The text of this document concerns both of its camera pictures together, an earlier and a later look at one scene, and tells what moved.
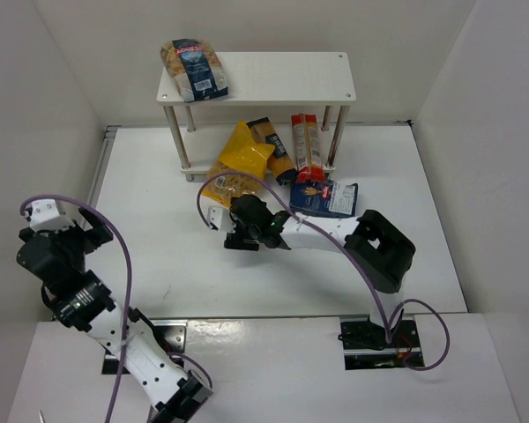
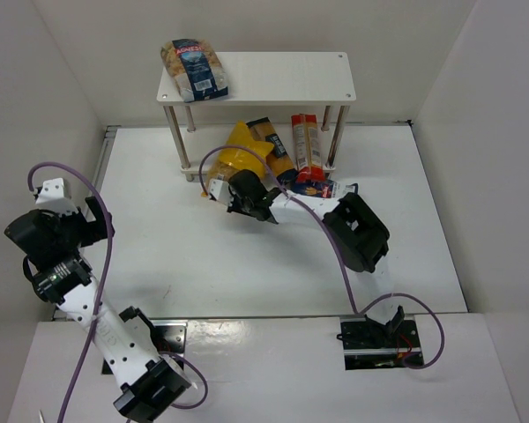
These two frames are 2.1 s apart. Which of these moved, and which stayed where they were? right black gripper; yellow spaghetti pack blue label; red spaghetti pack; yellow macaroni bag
Moved: right black gripper
Stayed: red spaghetti pack; yellow macaroni bag; yellow spaghetti pack blue label
